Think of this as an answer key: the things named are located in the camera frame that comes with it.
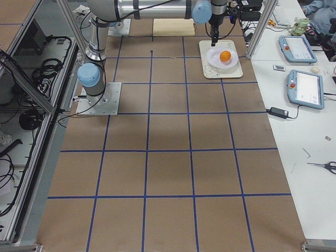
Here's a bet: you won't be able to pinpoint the small white ball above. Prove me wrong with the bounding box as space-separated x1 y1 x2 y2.
310 66 320 74

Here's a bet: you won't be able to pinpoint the blue teach pendant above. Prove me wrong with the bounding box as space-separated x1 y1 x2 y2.
287 70 324 110
278 36 318 64

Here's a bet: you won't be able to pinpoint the far blue teach pendant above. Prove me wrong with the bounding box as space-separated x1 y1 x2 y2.
278 36 318 64

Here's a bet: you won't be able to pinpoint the black scissors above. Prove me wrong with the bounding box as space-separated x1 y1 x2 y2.
307 161 336 174

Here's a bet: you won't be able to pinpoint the orange fruit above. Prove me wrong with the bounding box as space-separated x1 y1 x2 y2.
219 50 232 62

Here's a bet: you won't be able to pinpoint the near blue teach pendant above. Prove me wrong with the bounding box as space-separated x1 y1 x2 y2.
287 70 324 110

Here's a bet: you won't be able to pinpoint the aluminium frame post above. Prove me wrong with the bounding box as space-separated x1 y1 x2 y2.
246 0 278 60

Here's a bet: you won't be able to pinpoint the white keyboard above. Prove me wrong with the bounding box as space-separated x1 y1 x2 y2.
272 5 291 28

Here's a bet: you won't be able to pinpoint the wooden cutting board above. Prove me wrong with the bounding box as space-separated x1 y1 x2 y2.
153 18 195 37

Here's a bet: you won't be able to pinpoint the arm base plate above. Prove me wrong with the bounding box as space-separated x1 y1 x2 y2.
76 82 122 117
108 19 131 37

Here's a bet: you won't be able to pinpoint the cream bear tray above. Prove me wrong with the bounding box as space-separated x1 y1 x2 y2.
198 40 243 79

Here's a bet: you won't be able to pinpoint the black power adapter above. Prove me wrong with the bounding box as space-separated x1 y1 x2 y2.
266 107 289 119

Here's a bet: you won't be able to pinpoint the white round plate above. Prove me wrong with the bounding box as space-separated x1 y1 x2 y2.
206 46 238 69

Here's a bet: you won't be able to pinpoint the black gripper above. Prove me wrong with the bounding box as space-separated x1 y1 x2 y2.
209 13 225 47

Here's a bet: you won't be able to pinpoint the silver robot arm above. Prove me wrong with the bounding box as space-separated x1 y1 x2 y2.
77 1 227 97

